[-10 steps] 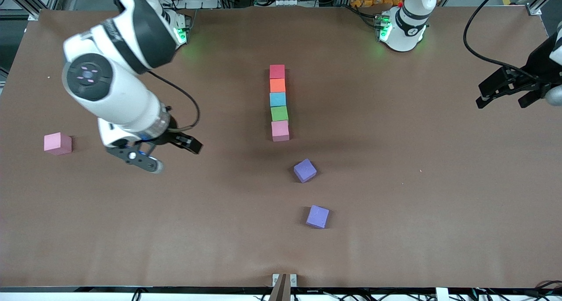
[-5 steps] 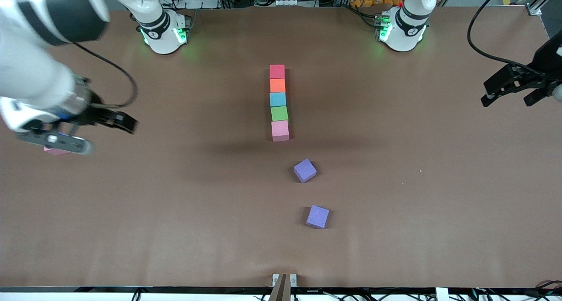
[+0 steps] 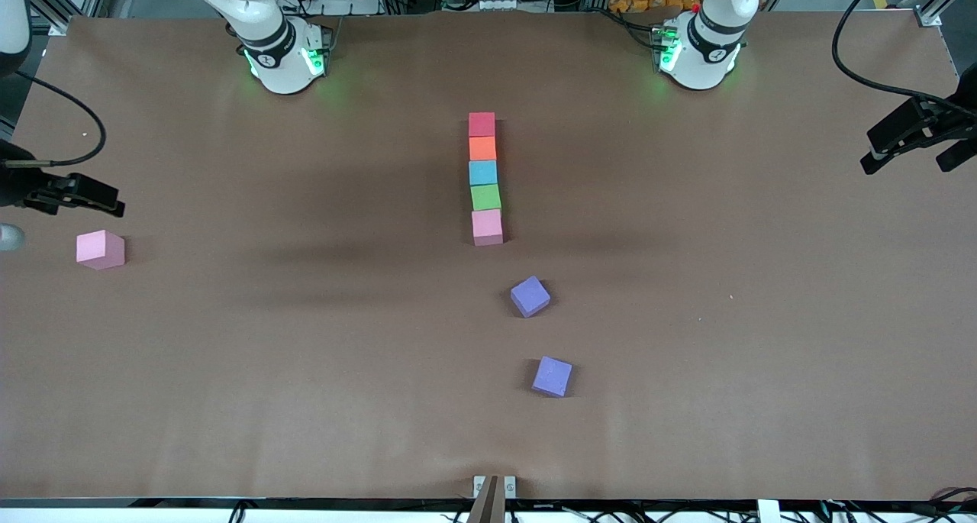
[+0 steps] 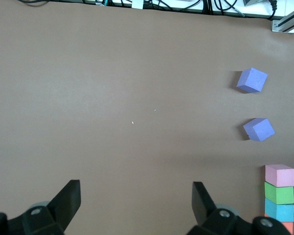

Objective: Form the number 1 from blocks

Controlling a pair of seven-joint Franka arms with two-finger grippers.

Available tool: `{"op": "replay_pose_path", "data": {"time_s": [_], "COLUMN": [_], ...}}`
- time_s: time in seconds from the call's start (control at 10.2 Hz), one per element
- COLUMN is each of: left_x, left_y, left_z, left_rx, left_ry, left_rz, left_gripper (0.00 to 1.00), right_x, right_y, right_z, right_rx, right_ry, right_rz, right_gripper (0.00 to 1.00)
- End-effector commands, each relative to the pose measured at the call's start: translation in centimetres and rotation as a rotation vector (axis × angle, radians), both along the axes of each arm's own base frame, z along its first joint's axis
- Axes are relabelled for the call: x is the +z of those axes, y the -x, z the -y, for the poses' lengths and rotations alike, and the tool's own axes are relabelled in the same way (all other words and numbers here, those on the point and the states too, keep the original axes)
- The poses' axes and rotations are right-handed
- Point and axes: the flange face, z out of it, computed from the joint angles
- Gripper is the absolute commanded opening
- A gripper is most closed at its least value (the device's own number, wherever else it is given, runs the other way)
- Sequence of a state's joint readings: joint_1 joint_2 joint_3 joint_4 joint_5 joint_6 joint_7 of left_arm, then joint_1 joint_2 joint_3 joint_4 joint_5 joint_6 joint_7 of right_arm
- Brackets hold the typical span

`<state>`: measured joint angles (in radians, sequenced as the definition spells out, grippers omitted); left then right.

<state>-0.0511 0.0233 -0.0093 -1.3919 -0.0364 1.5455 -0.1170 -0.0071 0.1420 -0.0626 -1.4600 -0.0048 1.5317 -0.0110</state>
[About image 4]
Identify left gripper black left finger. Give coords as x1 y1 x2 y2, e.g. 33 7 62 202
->
7 180 81 235

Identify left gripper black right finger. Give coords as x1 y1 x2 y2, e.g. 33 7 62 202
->
186 181 254 235

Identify blue foam cube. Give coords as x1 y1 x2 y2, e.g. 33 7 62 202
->
264 197 294 223

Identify green foam cube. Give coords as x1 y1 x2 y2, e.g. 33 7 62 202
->
264 181 294 205

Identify pink foam cube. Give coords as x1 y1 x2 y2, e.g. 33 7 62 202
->
264 164 294 188

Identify orange foam cube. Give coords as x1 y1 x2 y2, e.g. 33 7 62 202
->
264 213 294 235

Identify purple foam cube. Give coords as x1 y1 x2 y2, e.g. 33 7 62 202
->
236 67 269 94
243 117 276 142

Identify brown table cover sheet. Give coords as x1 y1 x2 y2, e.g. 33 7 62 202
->
0 0 294 235

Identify silver metal bracket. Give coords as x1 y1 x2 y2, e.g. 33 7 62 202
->
271 20 294 34

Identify black cable bundle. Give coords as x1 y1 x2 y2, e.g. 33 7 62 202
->
144 0 247 17

